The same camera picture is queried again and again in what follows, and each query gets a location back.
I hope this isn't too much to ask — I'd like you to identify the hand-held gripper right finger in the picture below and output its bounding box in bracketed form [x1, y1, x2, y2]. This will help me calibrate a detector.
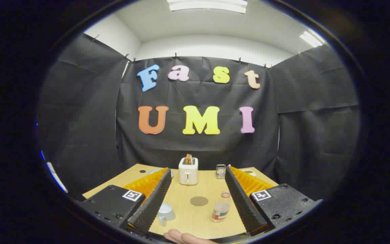
[225, 165, 323, 237]

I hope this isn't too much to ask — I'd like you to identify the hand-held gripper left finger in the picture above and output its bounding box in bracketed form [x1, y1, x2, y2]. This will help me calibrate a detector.
[80, 167, 172, 235]

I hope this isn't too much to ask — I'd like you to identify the white cup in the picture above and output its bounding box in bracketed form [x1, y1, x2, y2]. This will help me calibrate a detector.
[158, 203, 176, 226]

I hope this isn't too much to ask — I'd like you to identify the clear plastic juice bottle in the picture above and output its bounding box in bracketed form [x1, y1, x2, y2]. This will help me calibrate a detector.
[211, 190, 231, 223]

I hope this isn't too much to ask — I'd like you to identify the pale green plate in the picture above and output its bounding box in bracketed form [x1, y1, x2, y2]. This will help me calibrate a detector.
[148, 168, 174, 179]

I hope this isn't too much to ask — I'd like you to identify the wooden table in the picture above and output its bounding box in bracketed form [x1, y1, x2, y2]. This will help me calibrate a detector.
[82, 164, 279, 239]

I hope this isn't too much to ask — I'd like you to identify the cream toaster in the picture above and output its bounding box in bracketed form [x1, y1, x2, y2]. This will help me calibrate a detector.
[178, 157, 199, 185]

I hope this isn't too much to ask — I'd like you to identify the small ceiling light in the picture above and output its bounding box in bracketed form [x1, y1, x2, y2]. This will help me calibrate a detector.
[299, 30, 323, 48]

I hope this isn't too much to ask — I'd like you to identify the long ceiling light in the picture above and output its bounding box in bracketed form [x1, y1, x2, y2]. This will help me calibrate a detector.
[167, 0, 248, 14]

